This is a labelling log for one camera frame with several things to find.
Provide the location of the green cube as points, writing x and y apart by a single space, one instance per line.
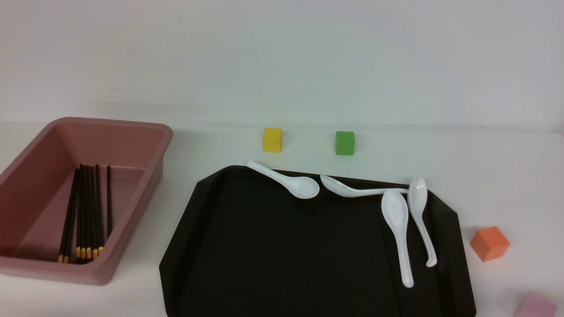
344 143

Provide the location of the white spoon centre long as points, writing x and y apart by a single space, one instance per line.
395 212

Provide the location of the pink cube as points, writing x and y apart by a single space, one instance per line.
535 305

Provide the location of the yellow cube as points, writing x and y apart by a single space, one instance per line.
272 140

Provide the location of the white spoon lying sideways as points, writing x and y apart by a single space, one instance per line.
335 186

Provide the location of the pink plastic bin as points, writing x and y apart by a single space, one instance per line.
35 190

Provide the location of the white spoon far right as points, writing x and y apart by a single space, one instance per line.
417 201

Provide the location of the black chopstick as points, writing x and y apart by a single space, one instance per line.
62 242
70 219
79 236
95 239
109 215
99 211
87 244

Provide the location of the white spoon far left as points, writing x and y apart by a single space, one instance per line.
301 187

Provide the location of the orange cube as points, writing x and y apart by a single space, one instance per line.
489 243

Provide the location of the black plastic tray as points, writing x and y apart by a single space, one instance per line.
246 247

